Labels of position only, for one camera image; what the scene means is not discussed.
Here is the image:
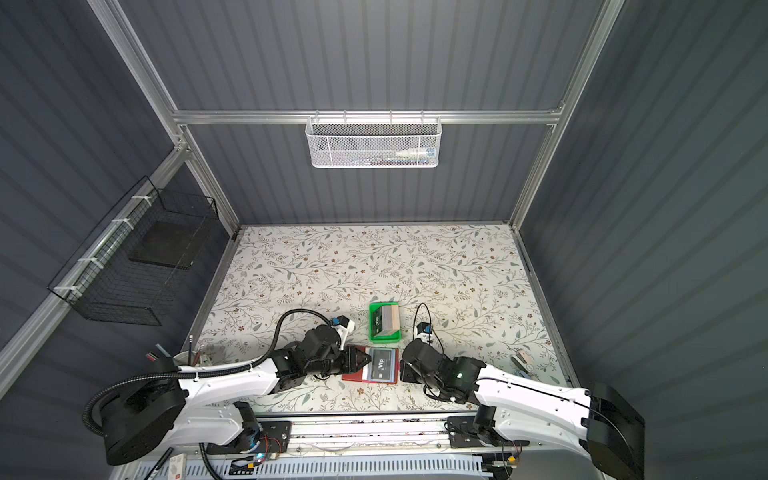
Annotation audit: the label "stack of cards in tray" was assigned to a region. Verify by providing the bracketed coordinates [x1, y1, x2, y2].
[374, 304, 400, 337]

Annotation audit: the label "black corrugated cable conduit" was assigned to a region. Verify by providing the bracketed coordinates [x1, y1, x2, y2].
[82, 308, 334, 436]

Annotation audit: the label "white tube in basket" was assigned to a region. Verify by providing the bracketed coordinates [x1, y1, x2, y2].
[395, 147, 438, 161]

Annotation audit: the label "small objects at table edge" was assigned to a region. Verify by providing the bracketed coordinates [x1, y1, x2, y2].
[511, 350, 534, 374]

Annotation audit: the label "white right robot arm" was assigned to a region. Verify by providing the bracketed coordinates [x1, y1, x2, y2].
[401, 339, 646, 479]

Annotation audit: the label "red card holder wallet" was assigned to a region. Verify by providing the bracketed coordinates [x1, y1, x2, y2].
[341, 345, 400, 384]

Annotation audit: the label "white slotted cable duct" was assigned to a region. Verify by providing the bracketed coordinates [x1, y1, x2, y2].
[143, 454, 499, 480]

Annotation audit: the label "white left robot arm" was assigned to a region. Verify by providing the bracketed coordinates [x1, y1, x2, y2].
[87, 324, 371, 466]

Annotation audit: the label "grey VIP credit card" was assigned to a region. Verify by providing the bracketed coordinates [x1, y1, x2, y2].
[369, 348, 397, 383]

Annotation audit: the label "white wire mesh basket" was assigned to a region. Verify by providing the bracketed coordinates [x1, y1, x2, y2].
[305, 118, 443, 169]

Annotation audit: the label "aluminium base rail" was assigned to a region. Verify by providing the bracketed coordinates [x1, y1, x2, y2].
[179, 412, 592, 457]

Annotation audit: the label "green card tray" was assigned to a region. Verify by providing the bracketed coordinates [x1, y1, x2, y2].
[369, 302, 402, 344]

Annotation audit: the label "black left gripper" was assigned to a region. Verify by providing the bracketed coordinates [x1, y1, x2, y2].
[307, 345, 374, 378]

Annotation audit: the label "white pen cup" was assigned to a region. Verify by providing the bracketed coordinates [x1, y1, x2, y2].
[145, 338, 213, 367]

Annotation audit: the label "black wire basket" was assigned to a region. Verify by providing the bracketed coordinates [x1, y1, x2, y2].
[48, 177, 219, 327]

